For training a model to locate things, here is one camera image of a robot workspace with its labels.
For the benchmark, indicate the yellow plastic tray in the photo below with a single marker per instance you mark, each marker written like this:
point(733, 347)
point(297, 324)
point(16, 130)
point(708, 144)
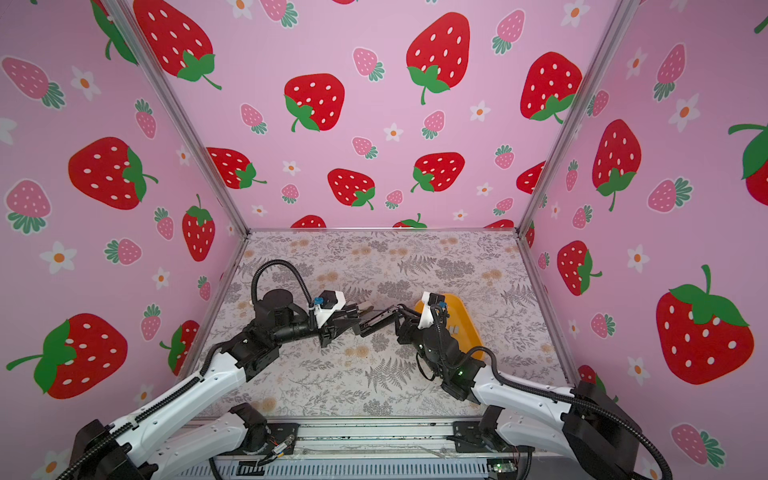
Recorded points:
point(460, 324)

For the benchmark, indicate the long black stapler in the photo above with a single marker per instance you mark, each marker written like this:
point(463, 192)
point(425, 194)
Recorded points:
point(379, 321)

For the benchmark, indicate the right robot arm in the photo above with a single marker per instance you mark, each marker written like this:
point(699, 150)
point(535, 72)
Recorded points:
point(587, 425)

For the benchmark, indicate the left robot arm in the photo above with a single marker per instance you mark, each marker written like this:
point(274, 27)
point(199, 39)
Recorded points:
point(132, 447)

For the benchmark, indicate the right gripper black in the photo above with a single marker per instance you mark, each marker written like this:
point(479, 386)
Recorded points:
point(414, 322)

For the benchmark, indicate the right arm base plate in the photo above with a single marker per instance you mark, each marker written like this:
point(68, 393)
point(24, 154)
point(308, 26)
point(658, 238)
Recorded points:
point(470, 437)

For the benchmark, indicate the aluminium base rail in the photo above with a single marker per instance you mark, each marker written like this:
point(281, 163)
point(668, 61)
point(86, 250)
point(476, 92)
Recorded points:
point(349, 448)

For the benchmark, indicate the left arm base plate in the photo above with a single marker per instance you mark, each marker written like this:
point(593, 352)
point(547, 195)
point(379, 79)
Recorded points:
point(261, 441)

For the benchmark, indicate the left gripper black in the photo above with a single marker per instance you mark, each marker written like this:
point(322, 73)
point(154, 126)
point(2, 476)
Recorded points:
point(335, 329)

